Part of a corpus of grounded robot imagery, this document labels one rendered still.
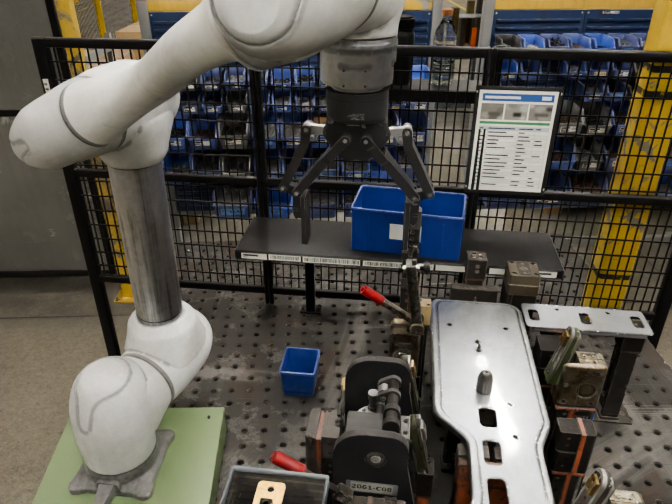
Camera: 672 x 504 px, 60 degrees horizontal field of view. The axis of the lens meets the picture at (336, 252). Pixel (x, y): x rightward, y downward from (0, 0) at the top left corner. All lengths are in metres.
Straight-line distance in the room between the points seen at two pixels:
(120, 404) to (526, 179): 1.20
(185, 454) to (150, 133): 0.74
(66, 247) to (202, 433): 2.11
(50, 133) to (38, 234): 2.50
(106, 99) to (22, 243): 2.66
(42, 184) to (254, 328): 1.71
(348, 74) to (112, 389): 0.82
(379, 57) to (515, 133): 1.06
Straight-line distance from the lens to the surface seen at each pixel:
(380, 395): 0.97
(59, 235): 3.42
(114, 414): 1.27
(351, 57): 0.68
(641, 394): 1.86
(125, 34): 5.34
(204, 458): 1.45
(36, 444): 2.76
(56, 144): 0.98
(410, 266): 1.22
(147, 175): 1.16
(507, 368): 1.33
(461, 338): 1.39
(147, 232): 1.21
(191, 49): 0.62
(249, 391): 1.70
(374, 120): 0.71
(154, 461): 1.43
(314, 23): 0.50
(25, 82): 3.13
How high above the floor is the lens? 1.84
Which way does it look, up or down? 30 degrees down
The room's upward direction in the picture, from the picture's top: straight up
